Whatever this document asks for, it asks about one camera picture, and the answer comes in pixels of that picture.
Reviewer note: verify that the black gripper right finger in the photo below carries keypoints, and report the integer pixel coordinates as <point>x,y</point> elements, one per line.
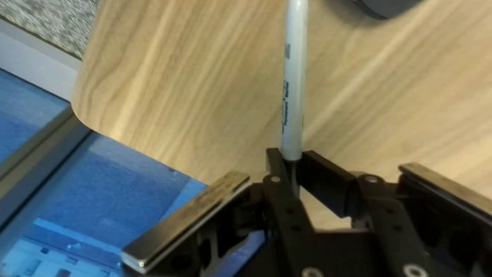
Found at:
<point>461,196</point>

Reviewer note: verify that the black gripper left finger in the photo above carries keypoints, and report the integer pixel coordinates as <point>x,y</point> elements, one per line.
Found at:
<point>157,244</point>

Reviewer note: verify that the grey black marker pen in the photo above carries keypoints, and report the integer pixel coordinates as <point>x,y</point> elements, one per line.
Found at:
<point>294,78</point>

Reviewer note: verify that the black computer mouse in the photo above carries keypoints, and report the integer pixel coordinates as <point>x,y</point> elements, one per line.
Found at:
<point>385,10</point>

